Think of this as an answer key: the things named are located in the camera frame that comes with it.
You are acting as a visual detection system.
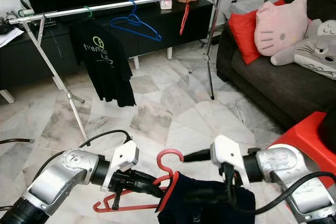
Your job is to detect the black TV console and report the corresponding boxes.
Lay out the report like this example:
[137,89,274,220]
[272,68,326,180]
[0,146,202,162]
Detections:
[0,0,213,104]

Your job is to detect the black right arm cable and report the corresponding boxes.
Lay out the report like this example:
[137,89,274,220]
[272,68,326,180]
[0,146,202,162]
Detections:
[183,148,336,215]

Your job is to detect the white papers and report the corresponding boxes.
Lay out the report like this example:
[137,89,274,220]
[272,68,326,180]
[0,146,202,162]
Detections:
[0,27,26,47]

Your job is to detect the pink cat face cushion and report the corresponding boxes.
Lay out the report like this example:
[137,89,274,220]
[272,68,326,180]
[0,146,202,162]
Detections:
[255,0,311,57]

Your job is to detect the black printed T-shirt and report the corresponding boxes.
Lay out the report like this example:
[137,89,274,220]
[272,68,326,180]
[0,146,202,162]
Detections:
[71,18,137,108]

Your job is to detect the navy knit sweater red trim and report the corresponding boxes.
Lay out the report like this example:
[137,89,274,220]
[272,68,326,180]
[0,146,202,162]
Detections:
[155,172,257,224]

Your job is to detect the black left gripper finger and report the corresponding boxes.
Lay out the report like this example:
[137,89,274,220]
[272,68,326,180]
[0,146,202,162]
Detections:
[134,174,164,199]

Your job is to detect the red plastic stool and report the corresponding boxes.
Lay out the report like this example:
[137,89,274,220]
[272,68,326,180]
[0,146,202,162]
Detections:
[268,111,336,188]

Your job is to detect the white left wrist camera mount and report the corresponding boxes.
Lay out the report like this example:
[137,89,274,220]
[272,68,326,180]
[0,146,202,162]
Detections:
[101,140,140,192]

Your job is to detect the white lace cloth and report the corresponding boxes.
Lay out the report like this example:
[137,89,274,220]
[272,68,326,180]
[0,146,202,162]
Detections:
[231,0,263,16]

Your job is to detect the green white cup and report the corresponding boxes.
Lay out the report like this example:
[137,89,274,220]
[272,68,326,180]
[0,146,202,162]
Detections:
[18,0,35,19]

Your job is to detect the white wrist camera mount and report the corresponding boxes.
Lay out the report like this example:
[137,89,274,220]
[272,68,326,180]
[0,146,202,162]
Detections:
[210,135,251,188]
[101,140,140,192]

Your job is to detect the dark grey sofa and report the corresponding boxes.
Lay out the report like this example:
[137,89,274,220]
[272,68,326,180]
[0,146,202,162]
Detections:
[215,0,336,130]

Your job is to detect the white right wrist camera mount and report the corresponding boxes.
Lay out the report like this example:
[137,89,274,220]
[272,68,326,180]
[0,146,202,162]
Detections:
[210,135,251,188]

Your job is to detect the flat grey Totoro plush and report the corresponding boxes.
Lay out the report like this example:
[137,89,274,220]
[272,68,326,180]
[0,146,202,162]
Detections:
[270,18,336,80]

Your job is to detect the blue plastic hanger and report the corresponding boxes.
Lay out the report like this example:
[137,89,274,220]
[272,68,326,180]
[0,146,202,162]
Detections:
[109,0,163,42]

